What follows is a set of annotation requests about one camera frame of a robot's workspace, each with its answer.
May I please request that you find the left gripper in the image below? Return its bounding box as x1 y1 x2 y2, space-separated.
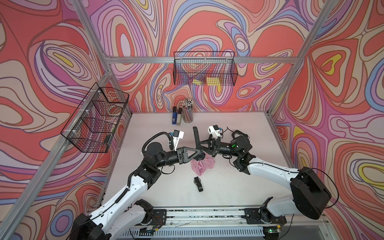
153 148 199 170

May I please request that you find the pink microfibre cloth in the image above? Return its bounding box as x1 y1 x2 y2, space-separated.
191 156 215 176

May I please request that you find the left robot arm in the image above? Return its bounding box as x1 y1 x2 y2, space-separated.
67 132 206 240

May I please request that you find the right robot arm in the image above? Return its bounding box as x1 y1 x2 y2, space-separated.
196 126 332 222

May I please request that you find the blue marker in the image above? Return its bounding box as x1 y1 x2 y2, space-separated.
172 106 178 125

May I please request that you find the pencil cup with pencils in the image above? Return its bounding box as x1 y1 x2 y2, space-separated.
182 98 194 123

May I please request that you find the yellow sponge in basket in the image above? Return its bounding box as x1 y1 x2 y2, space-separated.
206 77 221 86

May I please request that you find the small yellow block in basket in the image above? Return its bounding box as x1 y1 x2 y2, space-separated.
192 79 203 86

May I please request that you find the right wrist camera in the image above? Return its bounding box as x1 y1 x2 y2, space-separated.
208 125 223 139

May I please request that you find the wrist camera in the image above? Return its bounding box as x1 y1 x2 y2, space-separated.
171 130 184 151
208 125 223 139

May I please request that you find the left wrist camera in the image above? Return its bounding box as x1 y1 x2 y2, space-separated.
171 130 184 151

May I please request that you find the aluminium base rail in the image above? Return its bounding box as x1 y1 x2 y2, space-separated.
80 205 319 232

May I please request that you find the back wall wire basket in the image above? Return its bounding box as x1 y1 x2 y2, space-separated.
173 50 238 86

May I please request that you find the wall wire basket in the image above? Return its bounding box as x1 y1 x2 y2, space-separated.
173 50 238 86
61 83 129 153

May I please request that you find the left wall wire basket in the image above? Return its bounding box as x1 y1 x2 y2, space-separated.
61 83 129 153

